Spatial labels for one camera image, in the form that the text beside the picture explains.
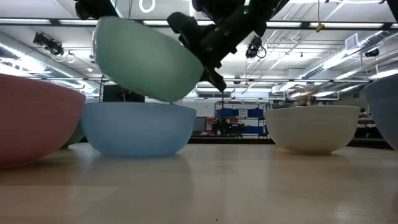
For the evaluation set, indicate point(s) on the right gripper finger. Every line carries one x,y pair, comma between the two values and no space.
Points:
217,81

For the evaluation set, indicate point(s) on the green bowl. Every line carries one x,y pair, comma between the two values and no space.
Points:
140,59
76,135

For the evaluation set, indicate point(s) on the light blue bowl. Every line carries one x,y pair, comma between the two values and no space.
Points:
136,130

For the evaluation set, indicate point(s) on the white bowl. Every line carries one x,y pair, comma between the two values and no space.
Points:
311,130

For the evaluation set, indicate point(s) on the pink bowl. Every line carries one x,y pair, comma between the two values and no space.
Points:
34,118

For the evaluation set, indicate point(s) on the dark blue bowl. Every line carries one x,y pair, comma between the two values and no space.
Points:
385,109

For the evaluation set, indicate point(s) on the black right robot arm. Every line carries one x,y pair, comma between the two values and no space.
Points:
217,6

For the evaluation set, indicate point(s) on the shelf with blue bins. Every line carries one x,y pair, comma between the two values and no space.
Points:
227,112

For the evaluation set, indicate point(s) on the small grey monitor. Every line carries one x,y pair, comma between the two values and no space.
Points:
200,124

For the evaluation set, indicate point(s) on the black equipment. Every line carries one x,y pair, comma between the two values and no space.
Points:
227,128

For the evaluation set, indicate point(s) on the black ceiling-mounted device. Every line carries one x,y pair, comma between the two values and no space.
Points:
49,45

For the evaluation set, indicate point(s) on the black monitor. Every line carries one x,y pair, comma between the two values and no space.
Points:
115,93

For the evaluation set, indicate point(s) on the cardboard boxes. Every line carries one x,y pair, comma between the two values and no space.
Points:
306,100

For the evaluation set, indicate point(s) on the yellow hanging connector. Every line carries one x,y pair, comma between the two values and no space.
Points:
319,27

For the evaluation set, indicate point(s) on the ceiling air vent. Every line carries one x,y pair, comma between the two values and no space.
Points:
352,42

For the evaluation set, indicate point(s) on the black ceiling speaker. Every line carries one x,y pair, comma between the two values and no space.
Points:
372,53

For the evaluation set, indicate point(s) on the black overhead camera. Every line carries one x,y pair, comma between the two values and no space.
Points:
255,43

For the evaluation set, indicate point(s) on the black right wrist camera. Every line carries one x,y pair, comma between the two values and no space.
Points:
185,28

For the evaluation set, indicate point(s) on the silver ventilation duct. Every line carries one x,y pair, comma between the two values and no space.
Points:
373,39
31,62

